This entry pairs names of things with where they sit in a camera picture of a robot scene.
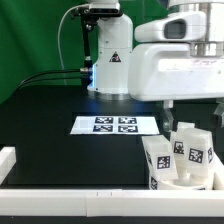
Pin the white round stool seat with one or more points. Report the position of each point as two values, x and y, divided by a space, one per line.
178 179

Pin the white left barrier wall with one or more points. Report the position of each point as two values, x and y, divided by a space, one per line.
7 161

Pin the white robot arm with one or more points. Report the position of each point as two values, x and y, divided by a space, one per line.
198 23

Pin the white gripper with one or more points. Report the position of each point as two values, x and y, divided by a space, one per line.
166 72

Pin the white marker sheet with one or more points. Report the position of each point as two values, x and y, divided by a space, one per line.
118 125

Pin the black camera stand pole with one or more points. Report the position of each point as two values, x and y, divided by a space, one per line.
87 26

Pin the white front barrier wall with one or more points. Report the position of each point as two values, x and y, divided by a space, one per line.
118 203

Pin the black camera on stand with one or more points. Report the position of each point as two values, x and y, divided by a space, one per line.
102 10

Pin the green backdrop curtain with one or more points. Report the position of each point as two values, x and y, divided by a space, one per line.
35 36

